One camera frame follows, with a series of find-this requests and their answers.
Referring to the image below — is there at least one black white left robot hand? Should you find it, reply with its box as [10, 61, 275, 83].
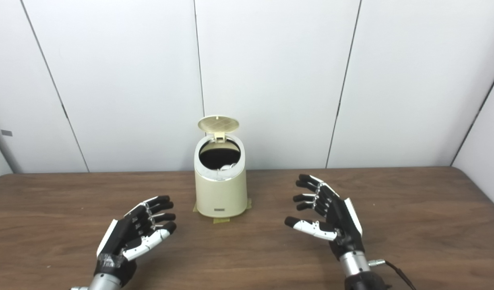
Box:
[95, 195, 177, 278]

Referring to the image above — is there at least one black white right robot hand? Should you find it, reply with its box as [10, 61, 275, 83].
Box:
[284, 174, 365, 260]

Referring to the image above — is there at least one cream-colored lidded bin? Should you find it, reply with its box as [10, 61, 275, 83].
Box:
[194, 116, 248, 218]

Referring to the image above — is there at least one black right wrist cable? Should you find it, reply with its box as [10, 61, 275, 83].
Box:
[368, 259, 417, 290]

